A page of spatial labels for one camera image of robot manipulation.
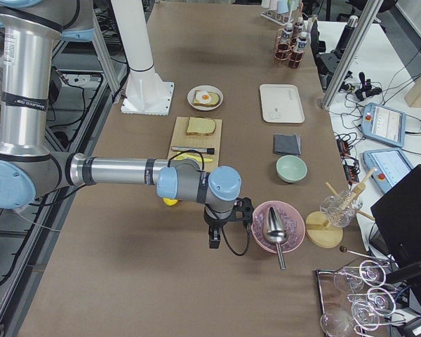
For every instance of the pastel cup rack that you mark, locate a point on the pastel cup rack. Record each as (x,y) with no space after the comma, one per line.
(281,11)

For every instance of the cream serving tray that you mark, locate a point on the cream serving tray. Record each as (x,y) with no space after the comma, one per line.
(281,104)

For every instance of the pink bowl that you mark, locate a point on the pink bowl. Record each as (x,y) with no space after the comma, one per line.
(281,205)

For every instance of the copper wire bottle rack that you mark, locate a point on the copper wire bottle rack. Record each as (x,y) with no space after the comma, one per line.
(291,42)

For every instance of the mint green bowl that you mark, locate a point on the mint green bowl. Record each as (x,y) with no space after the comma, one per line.
(291,169)

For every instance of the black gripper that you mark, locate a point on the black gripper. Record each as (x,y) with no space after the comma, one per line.
(213,221)

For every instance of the wooden mug tree stand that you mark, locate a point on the wooden mug tree stand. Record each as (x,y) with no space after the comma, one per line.
(318,228)

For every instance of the yellow lemon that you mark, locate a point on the yellow lemon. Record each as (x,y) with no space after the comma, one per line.
(170,202)

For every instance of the black monitor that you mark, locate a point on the black monitor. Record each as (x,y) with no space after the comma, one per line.
(398,217)

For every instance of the yellow plastic knife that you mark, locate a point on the yellow plastic knife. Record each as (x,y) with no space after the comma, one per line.
(196,157)

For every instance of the clear ice cubes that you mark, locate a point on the clear ice cubes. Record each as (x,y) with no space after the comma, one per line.
(293,225)

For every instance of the white plate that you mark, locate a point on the white plate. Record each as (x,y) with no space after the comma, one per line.
(190,96)

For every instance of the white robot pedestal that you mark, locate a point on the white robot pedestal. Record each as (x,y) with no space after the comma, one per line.
(146,92)

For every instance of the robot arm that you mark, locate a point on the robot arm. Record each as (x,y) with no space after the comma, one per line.
(28,169)

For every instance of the plain bread slice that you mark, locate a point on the plain bread slice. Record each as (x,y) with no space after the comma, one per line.
(200,126)

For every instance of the glass mug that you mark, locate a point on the glass mug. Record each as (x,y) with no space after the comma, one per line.
(340,209)

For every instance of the blue teach pendant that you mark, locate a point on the blue teach pendant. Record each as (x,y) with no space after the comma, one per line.
(391,164)
(384,124)

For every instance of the dark drink bottle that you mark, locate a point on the dark drink bottle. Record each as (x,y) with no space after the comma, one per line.
(283,42)
(298,27)
(298,51)

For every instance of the metal ice scoop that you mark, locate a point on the metal ice scoop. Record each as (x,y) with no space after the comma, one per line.
(274,232)

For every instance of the aluminium frame post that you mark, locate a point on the aluminium frame post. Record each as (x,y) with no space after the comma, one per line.
(358,28)

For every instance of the grey folded cloth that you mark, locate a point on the grey folded cloth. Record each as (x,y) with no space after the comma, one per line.
(287,144)

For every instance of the steel muddler black tip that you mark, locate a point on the steel muddler black tip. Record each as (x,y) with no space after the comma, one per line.
(204,150)

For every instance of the fried egg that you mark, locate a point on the fried egg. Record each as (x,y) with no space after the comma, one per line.
(203,97)

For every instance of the bread slice with egg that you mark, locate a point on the bread slice with egg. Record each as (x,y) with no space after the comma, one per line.
(215,100)

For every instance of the wooden cutting board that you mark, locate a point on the wooden cutting board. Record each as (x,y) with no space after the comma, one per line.
(180,138)

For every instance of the wine glass tray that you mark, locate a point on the wine glass tray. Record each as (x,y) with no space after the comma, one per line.
(357,300)

